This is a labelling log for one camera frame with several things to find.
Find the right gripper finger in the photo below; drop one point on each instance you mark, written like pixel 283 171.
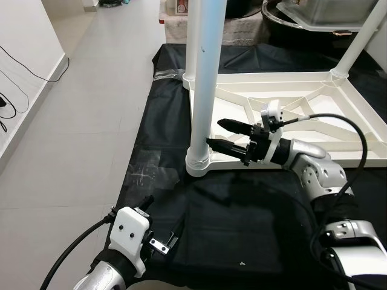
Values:
pixel 227 147
pixel 236 125

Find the clear plastic bag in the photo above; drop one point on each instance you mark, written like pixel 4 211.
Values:
pixel 166 74
pixel 142 172

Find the black tablecloth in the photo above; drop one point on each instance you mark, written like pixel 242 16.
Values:
pixel 242 211

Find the cream plastic table top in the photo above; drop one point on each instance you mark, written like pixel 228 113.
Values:
pixel 326 99

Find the beige covered bench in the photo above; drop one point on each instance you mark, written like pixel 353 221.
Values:
pixel 242 33

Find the black round basin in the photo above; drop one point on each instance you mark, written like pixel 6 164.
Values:
pixel 272 24

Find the black bag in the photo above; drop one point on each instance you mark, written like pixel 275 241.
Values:
pixel 242 6

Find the green lid storage box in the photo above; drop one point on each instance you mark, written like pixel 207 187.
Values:
pixel 326 15

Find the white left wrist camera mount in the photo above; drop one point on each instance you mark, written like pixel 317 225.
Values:
pixel 130 232

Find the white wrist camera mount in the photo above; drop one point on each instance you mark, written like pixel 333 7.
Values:
pixel 130 232
pixel 272 110

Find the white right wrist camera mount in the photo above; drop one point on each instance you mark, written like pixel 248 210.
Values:
pixel 272 110

